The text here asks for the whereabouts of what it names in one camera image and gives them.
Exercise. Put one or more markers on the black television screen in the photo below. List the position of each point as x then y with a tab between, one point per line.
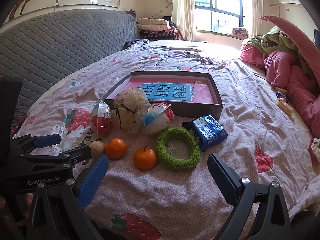
317	38

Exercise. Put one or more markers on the yellow snack packet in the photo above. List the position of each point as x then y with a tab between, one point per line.
284	106

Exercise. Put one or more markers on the cream left curtain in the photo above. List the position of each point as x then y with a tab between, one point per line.
183	17

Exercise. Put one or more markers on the dark cardboard box tray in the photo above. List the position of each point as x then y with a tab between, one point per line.
183	109

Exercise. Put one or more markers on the walnut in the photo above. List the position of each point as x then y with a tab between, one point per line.
97	148

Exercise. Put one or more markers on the pink quilted cushion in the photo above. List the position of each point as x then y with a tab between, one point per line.
309	51

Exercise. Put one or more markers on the window with black frame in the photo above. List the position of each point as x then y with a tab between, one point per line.
219	16

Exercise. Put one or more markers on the cream right curtain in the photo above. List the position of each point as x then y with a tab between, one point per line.
256	11

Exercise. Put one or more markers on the small blue candy wrapper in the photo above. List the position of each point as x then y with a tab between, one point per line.
281	95

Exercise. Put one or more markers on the blue snack packet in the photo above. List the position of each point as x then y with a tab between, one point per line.
207	131

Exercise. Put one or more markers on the orange tangerine with stem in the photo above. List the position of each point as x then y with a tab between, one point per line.
145	158

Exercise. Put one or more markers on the cream curtain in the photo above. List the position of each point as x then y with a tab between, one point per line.
256	11
183	17

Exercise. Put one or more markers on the beige mesh drawstring pouch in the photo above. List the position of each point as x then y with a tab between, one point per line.
129	106

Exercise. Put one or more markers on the green blanket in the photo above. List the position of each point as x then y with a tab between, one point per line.
257	48

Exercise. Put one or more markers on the grey quilted headboard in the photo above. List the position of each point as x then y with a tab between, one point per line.
45	49

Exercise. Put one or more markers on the blue and white toy egg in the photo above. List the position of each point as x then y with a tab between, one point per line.
158	117

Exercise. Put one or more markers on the dark cloth near headboard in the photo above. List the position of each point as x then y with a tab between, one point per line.
136	41

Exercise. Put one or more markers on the orange tangerine without stem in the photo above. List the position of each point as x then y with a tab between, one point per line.
116	149

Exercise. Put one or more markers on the red toy egg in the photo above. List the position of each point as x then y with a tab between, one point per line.
100	118

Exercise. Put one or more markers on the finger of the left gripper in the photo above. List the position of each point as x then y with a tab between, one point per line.
48	140
76	155

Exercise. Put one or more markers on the white and pink scrunchie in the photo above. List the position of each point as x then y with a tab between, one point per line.
314	150

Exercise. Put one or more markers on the stack of folded blankets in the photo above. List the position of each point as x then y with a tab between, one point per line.
154	29

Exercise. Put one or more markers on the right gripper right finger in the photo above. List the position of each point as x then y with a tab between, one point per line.
226	179

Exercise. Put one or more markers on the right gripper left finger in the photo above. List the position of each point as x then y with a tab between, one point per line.
90	179

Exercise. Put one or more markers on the pink crumpled duvet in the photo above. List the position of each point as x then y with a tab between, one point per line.
282	70

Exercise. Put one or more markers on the patterned cushion on windowsill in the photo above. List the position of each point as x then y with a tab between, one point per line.
240	33

